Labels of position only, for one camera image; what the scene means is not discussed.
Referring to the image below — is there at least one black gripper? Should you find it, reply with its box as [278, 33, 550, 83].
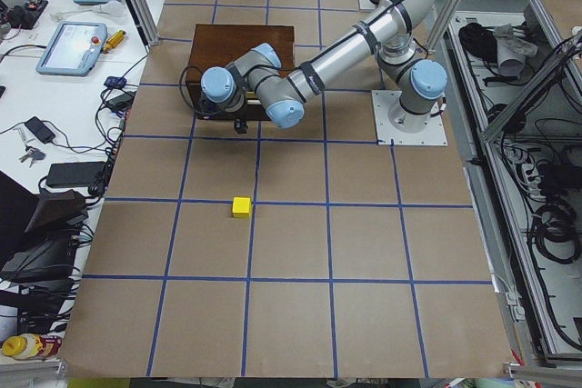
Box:
[234, 119, 248, 133]

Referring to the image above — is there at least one yellow block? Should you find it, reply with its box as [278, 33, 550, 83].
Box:
[231, 196, 253, 218]

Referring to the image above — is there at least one dark wooden drawer cabinet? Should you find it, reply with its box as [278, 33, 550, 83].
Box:
[180, 24, 295, 121]

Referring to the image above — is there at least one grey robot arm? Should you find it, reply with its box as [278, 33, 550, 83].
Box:
[194, 0, 447, 134]

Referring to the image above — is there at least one near blue teach pendant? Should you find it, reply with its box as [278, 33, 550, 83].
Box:
[35, 21, 107, 76]

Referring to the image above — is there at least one black phone on table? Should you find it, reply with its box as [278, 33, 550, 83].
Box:
[25, 116, 55, 144]

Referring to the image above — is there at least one yellow capped bottle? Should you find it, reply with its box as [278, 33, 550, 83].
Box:
[1, 333, 63, 360]

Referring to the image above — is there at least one yellow screwdriver tool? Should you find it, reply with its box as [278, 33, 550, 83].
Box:
[102, 30, 126, 53]

